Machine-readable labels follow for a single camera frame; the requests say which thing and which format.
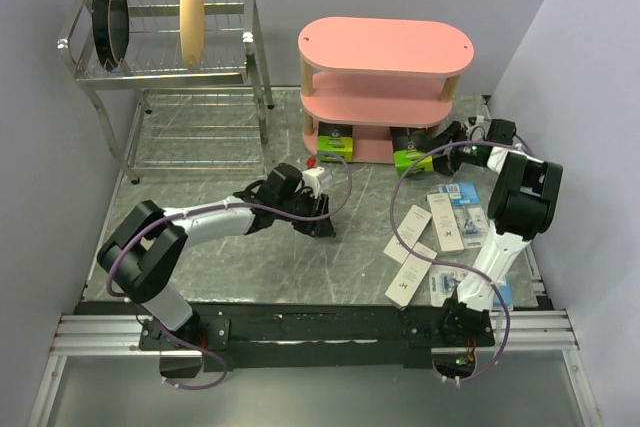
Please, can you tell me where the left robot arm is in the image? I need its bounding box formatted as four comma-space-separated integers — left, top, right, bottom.
97, 163, 335, 349

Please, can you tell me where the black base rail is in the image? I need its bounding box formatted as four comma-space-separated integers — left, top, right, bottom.
137, 296, 501, 378

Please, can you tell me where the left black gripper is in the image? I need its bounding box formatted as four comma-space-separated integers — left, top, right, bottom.
276, 187, 336, 238

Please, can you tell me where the pink three-tier shelf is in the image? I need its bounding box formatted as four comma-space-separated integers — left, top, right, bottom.
298, 17, 474, 164

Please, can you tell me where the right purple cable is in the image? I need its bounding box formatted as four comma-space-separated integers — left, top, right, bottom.
388, 131, 536, 391

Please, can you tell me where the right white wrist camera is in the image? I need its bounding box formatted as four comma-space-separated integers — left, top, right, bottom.
463, 115, 491, 140

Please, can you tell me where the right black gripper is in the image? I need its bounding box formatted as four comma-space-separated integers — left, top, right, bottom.
416, 121, 481, 177

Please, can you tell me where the black plate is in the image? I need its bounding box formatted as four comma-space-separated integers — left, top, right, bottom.
91, 0, 130, 72

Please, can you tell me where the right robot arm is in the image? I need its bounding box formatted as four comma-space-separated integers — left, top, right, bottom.
437, 119, 563, 345

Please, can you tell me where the blue razor blister pack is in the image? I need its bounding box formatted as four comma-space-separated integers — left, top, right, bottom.
428, 265, 514, 311
438, 182, 489, 249

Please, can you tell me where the metal dish rack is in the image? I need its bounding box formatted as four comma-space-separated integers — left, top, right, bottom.
57, 0, 274, 184

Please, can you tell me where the white slim box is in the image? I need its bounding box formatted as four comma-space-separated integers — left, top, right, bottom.
426, 193, 464, 253
383, 240, 437, 310
383, 205, 431, 264

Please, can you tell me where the beige wooden plate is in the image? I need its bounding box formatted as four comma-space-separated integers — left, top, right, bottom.
179, 0, 206, 70

